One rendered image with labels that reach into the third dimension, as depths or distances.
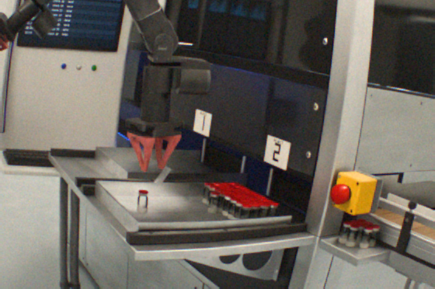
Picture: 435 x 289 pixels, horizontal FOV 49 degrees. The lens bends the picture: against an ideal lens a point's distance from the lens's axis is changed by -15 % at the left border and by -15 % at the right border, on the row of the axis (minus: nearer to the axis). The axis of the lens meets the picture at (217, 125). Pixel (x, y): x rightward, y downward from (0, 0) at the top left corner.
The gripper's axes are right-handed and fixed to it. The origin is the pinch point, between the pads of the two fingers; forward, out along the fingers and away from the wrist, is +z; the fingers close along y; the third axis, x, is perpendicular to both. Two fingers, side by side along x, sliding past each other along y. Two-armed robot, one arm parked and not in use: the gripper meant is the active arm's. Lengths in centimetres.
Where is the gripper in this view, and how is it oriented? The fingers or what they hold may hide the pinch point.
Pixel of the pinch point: (152, 165)
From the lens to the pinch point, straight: 110.0
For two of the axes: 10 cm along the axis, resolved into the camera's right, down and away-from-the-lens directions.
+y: 7.2, -0.7, 6.9
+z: -0.7, 9.8, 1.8
